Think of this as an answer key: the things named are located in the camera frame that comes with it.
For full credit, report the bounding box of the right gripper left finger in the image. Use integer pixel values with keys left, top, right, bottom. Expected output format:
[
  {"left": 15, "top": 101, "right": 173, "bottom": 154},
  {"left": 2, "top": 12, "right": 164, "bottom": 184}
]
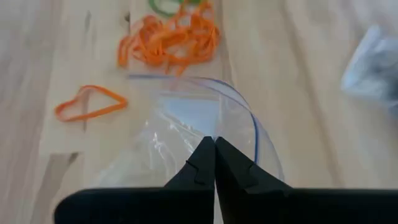
[{"left": 54, "top": 136, "right": 216, "bottom": 224}]

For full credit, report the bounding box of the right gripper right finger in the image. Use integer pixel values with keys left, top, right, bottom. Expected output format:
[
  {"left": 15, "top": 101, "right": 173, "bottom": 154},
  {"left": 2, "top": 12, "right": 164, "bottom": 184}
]
[{"left": 215, "top": 136, "right": 398, "bottom": 224}]

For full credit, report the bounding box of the clear plastic zip bag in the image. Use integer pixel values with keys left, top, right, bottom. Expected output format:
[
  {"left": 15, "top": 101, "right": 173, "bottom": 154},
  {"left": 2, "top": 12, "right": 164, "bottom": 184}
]
[
  {"left": 340, "top": 24, "right": 398, "bottom": 118},
  {"left": 93, "top": 73, "right": 285, "bottom": 190}
]

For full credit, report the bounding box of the single orange rubber band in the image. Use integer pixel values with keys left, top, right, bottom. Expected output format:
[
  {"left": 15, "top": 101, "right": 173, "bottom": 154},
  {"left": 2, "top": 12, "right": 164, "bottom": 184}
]
[{"left": 54, "top": 84, "right": 129, "bottom": 123}]

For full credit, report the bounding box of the orange rubber bands heap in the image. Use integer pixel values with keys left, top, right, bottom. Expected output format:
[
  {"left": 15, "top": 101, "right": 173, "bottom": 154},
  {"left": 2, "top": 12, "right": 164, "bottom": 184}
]
[{"left": 117, "top": 0, "right": 222, "bottom": 77}]

